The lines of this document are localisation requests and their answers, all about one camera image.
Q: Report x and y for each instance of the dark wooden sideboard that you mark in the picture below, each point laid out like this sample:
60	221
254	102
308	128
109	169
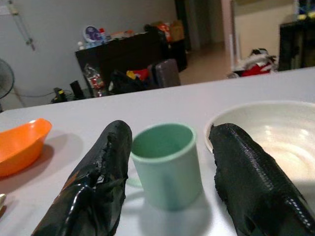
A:
123	54

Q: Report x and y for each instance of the white ceramic bowl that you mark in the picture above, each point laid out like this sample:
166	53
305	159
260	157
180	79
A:
283	142

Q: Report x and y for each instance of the dark cabinet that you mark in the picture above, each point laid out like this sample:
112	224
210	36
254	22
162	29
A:
296	44

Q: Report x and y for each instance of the brown paper bag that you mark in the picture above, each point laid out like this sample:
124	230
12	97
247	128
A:
176	30

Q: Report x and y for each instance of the grey suitcase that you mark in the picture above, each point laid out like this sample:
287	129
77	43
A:
165	73

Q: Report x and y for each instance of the gold metal utensil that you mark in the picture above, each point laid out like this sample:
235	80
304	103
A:
2	200

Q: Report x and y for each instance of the clear plastic snack bag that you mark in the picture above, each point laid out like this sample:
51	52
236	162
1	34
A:
94	79

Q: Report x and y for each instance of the red and white toy car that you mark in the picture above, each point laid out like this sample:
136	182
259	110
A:
256	64

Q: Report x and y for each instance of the black bag on floor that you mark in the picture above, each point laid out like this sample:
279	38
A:
125	83

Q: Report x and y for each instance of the black standing fan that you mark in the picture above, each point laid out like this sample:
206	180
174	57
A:
4	78

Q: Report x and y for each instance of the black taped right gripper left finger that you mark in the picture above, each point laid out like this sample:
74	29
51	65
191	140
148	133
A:
98	186

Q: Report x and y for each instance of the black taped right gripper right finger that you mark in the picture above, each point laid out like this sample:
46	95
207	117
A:
253	182

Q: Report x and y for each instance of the mint green plastic cup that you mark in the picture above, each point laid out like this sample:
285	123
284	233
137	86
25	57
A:
169	169

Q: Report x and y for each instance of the round blue white container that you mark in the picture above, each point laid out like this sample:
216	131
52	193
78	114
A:
91	33

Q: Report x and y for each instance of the orange plastic dish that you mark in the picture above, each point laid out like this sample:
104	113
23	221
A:
19	147

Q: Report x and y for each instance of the black speaker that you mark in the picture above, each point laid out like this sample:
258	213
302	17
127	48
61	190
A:
75	89

